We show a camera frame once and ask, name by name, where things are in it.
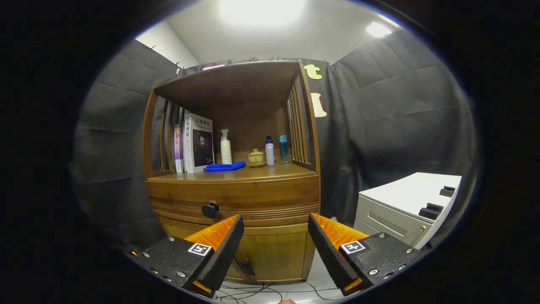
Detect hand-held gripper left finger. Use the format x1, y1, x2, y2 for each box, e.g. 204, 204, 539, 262
127, 214, 245, 299

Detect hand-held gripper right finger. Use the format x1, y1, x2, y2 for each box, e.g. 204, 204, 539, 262
308, 212, 422, 297

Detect wooden drawer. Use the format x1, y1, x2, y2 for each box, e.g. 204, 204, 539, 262
145, 175, 320, 226

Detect wooden cabinet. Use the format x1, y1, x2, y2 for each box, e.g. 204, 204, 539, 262
141, 60, 321, 282

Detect wooden countertop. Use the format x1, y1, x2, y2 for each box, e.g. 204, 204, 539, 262
147, 163, 317, 183

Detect blue folded cloth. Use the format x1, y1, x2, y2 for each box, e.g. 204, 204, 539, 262
204, 161, 246, 172

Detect yellow lidded teacup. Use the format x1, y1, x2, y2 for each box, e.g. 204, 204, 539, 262
246, 149, 267, 168

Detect white pump bottle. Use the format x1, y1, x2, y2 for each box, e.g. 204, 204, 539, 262
220, 129, 233, 165

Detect white bottle blue cap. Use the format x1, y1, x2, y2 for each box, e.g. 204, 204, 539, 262
265, 136, 276, 167

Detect white portrait book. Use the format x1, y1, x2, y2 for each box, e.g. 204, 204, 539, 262
184, 111, 215, 174

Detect purple book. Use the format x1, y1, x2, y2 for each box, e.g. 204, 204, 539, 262
174, 122, 185, 173

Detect teal clear bottle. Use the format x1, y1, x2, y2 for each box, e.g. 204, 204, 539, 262
278, 135, 289, 165

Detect small ceiling light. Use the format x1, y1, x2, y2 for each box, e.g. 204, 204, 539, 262
365, 22, 393, 38

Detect large ceiling light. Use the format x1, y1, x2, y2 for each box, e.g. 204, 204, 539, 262
219, 0, 306, 28

